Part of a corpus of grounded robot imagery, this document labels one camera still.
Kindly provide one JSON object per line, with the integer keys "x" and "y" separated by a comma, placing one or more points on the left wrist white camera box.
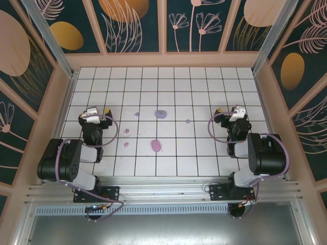
{"x": 92, "y": 114}

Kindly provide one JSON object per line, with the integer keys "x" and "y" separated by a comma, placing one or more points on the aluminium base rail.
{"x": 163, "y": 189}

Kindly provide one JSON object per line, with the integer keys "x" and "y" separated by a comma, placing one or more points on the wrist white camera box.
{"x": 237, "y": 113}
{"x": 92, "y": 114}

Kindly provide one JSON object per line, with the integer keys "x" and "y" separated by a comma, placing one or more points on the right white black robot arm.
{"x": 268, "y": 153}

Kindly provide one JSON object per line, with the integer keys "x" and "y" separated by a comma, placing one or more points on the small green circuit board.
{"x": 95, "y": 208}

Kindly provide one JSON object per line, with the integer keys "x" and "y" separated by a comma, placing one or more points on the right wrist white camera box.
{"x": 237, "y": 113}

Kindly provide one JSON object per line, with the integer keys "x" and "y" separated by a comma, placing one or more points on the aluminium frame bar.
{"x": 24, "y": 224}
{"x": 302, "y": 222}

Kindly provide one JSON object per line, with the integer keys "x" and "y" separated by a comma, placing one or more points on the aluminium corner post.
{"x": 49, "y": 39}
{"x": 272, "y": 38}

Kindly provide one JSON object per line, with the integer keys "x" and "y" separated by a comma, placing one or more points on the grey metal sheet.
{"x": 163, "y": 229}

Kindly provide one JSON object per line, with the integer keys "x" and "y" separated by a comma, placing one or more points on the pink earbud charging case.
{"x": 155, "y": 146}

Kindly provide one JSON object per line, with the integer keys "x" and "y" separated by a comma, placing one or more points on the aluminium side rail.
{"x": 64, "y": 107}

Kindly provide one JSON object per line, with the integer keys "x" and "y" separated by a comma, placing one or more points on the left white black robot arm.
{"x": 84, "y": 154}

